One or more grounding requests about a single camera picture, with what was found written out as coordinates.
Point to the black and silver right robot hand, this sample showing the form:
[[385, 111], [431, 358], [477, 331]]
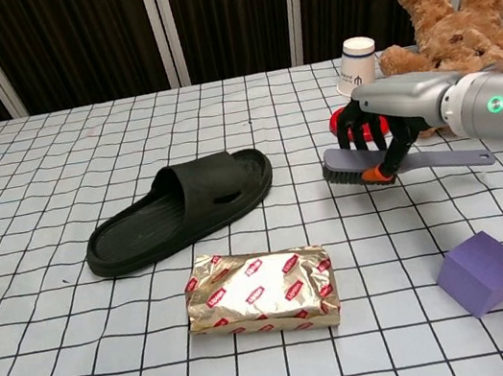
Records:
[[401, 98]]

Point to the black rubber slipper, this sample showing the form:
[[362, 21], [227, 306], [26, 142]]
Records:
[[201, 177]]

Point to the grey cleaning brush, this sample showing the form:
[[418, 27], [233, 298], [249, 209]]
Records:
[[451, 157]]

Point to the gold foil tea package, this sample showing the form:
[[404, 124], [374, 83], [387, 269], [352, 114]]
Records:
[[250, 290]]

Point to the brown teddy bear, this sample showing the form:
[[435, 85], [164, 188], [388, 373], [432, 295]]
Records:
[[448, 31]]

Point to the red round plastic lid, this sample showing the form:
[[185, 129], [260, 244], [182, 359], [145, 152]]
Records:
[[369, 130]]

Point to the white checkered tablecloth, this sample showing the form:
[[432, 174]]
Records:
[[117, 367]]

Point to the white paper cup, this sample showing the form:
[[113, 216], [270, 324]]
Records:
[[357, 67]]

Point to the purple foam cube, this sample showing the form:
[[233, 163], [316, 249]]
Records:
[[480, 269]]

